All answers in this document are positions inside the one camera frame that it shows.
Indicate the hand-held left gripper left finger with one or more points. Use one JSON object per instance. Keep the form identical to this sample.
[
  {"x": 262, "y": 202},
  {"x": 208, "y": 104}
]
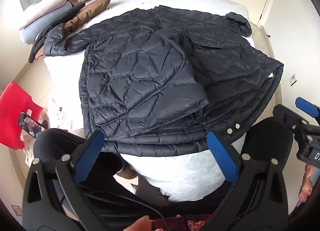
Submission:
[{"x": 90, "y": 154}]

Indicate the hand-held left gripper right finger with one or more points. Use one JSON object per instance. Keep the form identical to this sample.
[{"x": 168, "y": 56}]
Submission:
[{"x": 222, "y": 157}]

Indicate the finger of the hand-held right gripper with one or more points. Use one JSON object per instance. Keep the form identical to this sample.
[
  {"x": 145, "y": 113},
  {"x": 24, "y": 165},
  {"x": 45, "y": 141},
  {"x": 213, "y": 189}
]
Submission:
[
  {"x": 307, "y": 106},
  {"x": 287, "y": 117}
]

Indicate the black quilted jacket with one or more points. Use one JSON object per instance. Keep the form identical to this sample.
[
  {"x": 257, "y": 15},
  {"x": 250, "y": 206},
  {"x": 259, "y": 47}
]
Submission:
[{"x": 140, "y": 75}]

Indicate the person's right hand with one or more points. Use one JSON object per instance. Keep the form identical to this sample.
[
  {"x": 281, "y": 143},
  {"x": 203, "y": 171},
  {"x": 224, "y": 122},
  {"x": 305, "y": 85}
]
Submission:
[{"x": 305, "y": 186}]

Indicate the person's left hand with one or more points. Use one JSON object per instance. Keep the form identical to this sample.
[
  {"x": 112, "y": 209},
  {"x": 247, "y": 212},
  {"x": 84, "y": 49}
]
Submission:
[{"x": 138, "y": 224}]

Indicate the person's left leg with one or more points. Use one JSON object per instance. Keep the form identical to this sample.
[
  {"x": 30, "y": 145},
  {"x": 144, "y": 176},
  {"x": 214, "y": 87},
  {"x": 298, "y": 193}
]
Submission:
[{"x": 65, "y": 143}]

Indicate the brown shoe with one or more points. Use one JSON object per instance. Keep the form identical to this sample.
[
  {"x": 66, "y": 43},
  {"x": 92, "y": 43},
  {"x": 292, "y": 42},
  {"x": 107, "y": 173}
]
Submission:
[{"x": 128, "y": 173}]

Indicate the white dotted cloth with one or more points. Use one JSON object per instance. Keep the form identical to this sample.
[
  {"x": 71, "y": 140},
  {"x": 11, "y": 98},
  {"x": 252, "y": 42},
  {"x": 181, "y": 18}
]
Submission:
[{"x": 53, "y": 115}]

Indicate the smartphone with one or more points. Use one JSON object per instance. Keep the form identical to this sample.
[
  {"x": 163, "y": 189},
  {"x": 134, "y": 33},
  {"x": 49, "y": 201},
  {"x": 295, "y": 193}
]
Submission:
[{"x": 28, "y": 124}]

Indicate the red patterned rug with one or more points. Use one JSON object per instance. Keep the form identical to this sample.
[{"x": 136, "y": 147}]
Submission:
[{"x": 180, "y": 223}]

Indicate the red plastic chair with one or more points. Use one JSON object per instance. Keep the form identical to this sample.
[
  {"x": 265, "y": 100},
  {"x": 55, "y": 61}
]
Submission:
[{"x": 12, "y": 110}]

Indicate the blue-grey folded blanket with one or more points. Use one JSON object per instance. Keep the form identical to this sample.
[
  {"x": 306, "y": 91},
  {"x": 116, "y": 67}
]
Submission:
[{"x": 42, "y": 28}]

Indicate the black garment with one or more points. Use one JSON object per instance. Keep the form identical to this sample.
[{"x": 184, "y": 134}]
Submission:
[{"x": 63, "y": 17}]

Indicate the brown pillow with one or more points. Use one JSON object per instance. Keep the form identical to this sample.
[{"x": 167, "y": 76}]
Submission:
[{"x": 86, "y": 14}]

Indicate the light pink folded duvet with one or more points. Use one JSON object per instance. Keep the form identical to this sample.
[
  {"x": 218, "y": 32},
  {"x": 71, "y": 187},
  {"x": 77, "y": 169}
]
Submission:
[{"x": 42, "y": 10}]

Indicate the wall socket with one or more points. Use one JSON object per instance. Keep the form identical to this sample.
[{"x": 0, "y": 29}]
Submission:
[
  {"x": 17, "y": 210},
  {"x": 293, "y": 79}
]

